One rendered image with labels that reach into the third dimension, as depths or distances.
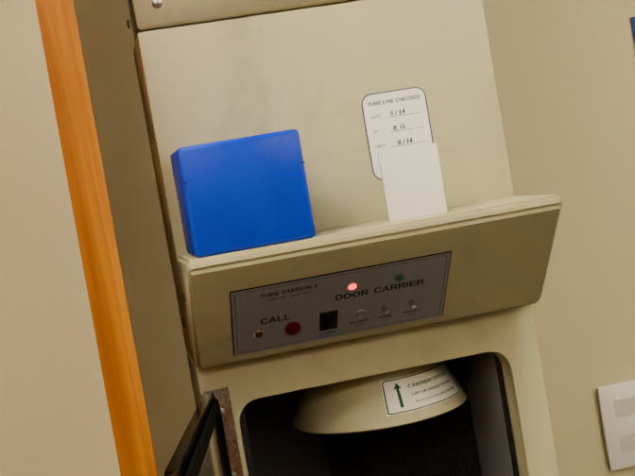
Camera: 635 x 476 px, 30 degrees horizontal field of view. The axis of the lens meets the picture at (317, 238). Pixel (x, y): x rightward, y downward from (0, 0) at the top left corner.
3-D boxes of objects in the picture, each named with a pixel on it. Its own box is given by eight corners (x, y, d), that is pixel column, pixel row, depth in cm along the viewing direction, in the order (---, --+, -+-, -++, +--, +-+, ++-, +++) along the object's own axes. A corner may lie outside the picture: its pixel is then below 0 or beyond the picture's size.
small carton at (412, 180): (389, 219, 106) (378, 153, 106) (445, 210, 106) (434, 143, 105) (388, 222, 101) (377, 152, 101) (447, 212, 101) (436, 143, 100)
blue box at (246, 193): (186, 254, 105) (169, 153, 104) (297, 234, 106) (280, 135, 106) (196, 259, 95) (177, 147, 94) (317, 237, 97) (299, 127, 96)
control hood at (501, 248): (193, 366, 106) (173, 256, 105) (533, 299, 111) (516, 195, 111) (204, 384, 94) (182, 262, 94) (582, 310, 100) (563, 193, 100)
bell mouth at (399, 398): (281, 413, 126) (272, 363, 126) (438, 381, 130) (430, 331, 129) (310, 445, 109) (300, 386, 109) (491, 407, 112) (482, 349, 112)
